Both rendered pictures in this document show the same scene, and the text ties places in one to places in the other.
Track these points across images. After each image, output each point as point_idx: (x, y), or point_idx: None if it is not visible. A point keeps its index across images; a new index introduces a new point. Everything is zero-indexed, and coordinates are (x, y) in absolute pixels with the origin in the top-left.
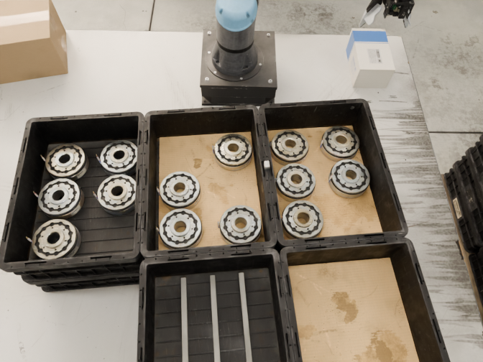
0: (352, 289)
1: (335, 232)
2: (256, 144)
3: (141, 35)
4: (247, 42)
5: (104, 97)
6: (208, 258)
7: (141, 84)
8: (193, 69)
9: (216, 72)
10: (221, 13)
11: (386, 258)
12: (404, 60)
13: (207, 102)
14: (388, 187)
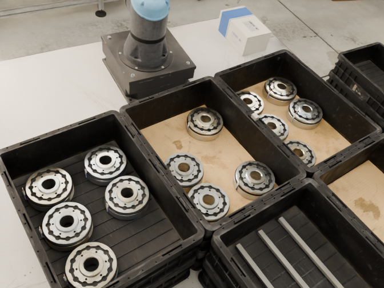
0: (363, 193)
1: (322, 157)
2: (231, 105)
3: (26, 60)
4: (164, 31)
5: (23, 126)
6: (265, 207)
7: (56, 103)
8: (100, 76)
9: (138, 68)
10: (142, 6)
11: (367, 162)
12: None
13: (133, 100)
14: (346, 103)
